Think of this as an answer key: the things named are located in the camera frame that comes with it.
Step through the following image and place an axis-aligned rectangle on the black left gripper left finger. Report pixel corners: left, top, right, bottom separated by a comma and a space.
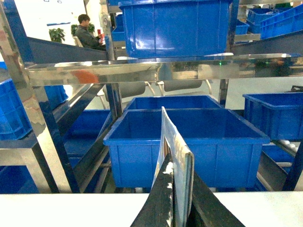
131, 154, 174, 227

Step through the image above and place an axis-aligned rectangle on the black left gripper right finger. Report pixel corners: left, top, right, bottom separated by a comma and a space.
188, 173, 244, 227

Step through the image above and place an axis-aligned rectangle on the flower pattern gift bag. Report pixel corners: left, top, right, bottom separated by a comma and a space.
154, 107, 195, 227

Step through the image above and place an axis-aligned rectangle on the blue bin front left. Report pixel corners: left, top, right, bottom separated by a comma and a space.
104, 108, 270, 188

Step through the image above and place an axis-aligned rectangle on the blue bin on rollers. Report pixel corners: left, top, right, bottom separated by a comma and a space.
243, 92, 303, 140

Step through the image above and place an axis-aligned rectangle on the blue bin upper shelf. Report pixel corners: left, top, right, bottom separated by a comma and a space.
118, 0, 231, 58

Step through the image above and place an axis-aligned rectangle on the seated person dark jacket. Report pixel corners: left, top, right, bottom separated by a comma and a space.
75, 14, 106, 51

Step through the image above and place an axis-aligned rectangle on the steel rack post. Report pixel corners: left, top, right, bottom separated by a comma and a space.
0, 8, 80, 193

